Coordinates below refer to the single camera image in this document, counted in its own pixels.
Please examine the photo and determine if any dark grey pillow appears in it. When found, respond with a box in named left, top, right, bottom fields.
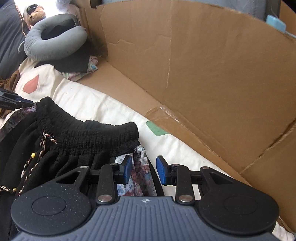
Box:
left=0, top=0, right=29, bottom=79

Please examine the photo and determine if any cream bear-print bed sheet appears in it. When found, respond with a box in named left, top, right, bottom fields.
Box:
left=0, top=57, right=294, bottom=241

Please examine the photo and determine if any brown garment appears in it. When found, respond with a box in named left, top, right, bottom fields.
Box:
left=0, top=70, right=21, bottom=118

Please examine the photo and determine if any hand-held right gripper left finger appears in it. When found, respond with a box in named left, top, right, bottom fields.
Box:
left=55, top=155, right=133, bottom=204

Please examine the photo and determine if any black cloth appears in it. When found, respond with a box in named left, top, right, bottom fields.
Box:
left=33, top=20, right=99, bottom=73

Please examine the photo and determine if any folded cardboard sheet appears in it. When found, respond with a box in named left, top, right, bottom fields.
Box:
left=76, top=2, right=296, bottom=234

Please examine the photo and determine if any brown teddy bear toy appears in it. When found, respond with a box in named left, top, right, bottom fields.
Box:
left=24, top=4, right=46, bottom=26

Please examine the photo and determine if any black smocked-waist garment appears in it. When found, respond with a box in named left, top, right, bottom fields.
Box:
left=0, top=97, right=162, bottom=241

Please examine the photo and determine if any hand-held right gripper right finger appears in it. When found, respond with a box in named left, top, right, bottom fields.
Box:
left=156, top=156, right=251, bottom=204

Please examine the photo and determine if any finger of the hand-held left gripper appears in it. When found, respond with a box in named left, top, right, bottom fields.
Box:
left=0, top=88, right=19, bottom=99
left=0, top=97, right=35, bottom=110

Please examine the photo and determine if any pastel printed cloth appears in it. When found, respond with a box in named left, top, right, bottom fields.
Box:
left=61, top=56, right=100, bottom=81

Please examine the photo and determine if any grey neck pillow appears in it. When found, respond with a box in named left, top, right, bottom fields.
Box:
left=18, top=13, right=88, bottom=62

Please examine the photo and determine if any detergent bottle with blue cap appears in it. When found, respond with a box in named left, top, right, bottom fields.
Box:
left=266, top=14, right=296, bottom=37

